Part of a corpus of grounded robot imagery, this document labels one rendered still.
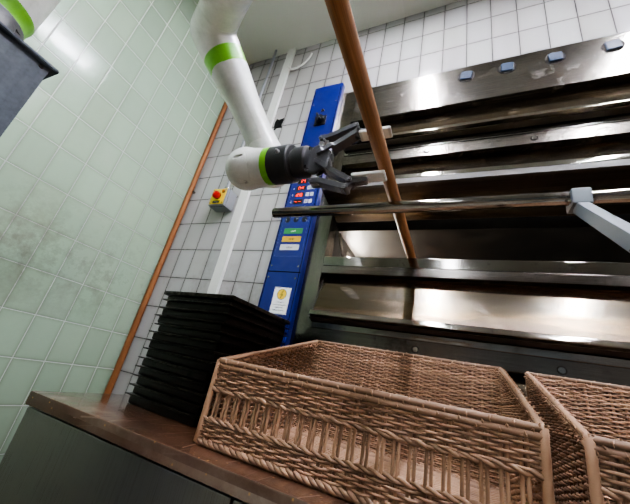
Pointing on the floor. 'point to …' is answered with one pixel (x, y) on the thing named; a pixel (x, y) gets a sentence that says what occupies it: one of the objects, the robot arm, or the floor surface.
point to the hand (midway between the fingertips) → (380, 153)
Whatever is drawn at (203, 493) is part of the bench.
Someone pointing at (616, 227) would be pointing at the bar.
